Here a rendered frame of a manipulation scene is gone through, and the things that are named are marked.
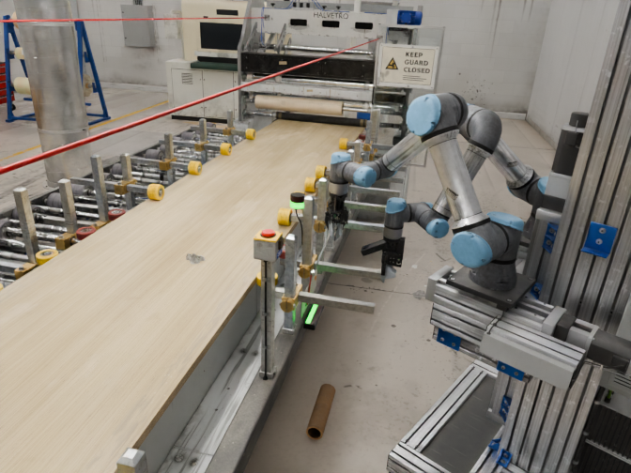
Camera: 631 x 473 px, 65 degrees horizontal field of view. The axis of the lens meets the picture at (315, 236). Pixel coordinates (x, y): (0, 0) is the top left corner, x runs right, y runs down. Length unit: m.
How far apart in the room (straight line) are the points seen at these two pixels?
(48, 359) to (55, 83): 4.22
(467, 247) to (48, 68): 4.71
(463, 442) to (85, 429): 1.53
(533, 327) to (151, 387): 1.14
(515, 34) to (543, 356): 9.48
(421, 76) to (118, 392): 3.51
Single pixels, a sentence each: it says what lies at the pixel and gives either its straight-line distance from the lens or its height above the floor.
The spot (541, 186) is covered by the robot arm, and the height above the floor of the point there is 1.25.
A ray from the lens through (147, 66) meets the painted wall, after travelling 12.14.
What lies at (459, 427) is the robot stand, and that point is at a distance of 2.39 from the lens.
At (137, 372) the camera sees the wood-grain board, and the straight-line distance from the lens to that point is 1.50.
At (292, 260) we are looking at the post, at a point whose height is 1.02.
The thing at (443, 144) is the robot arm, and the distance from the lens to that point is 1.54.
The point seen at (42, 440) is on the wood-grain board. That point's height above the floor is 0.90.
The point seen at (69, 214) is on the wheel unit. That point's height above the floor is 0.96.
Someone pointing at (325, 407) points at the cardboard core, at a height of 0.07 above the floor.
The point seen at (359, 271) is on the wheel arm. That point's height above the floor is 0.85.
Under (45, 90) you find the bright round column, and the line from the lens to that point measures 5.63.
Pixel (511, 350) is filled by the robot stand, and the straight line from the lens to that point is 1.63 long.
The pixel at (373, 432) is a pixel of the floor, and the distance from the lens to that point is 2.58.
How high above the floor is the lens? 1.83
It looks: 25 degrees down
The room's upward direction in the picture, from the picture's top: 3 degrees clockwise
